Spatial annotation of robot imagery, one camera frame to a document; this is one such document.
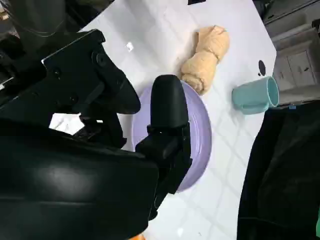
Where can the black backdrop cloth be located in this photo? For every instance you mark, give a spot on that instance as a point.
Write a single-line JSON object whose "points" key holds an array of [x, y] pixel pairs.
{"points": [[282, 175]]}

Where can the pale green mug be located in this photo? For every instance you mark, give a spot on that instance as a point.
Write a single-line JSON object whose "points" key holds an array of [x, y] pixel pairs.
{"points": [[250, 95]]}

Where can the beige towel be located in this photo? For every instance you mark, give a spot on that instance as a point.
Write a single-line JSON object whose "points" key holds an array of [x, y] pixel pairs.
{"points": [[207, 62]]}

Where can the orange and white bread roll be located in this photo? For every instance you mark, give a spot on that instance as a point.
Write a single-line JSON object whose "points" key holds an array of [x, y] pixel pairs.
{"points": [[141, 237]]}

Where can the lilac plate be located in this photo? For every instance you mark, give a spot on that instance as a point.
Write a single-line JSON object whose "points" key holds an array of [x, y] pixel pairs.
{"points": [[200, 140]]}

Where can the white cabinet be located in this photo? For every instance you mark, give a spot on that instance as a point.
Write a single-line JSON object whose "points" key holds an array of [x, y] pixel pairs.
{"points": [[297, 62]]}

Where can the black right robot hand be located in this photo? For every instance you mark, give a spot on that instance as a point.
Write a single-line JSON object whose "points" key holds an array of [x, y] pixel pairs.
{"points": [[75, 180]]}

